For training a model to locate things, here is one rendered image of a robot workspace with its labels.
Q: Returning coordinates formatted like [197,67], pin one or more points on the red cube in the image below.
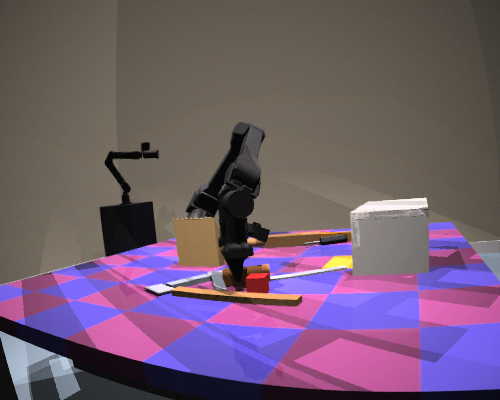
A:
[257,283]

